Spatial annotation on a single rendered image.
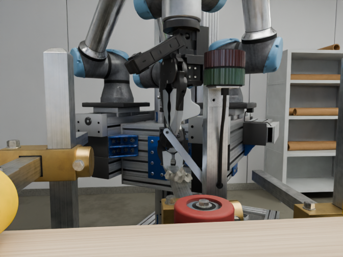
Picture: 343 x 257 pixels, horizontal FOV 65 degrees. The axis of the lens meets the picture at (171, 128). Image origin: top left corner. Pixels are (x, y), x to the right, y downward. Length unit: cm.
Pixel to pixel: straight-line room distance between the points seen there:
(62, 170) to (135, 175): 76
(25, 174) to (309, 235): 35
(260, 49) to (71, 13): 256
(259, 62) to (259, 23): 12
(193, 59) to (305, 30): 316
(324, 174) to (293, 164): 42
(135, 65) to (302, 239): 35
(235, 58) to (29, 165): 32
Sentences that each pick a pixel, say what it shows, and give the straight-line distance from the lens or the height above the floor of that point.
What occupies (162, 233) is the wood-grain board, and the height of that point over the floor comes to 90.
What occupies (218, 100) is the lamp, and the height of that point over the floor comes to 104.
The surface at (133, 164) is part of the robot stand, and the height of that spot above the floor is 77.
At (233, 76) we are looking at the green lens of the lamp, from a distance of 39.
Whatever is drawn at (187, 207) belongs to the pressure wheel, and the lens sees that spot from 36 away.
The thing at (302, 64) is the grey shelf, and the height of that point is 147.
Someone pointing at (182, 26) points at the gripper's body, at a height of 118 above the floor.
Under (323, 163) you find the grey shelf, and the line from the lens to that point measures 377.
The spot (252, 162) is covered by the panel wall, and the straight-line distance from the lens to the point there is 336.
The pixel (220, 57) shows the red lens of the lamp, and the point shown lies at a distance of 39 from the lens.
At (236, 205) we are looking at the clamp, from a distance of 49.
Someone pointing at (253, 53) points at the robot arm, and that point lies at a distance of 98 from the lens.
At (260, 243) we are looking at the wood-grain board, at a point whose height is 90.
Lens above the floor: 104
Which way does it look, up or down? 6 degrees down
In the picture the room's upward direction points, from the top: straight up
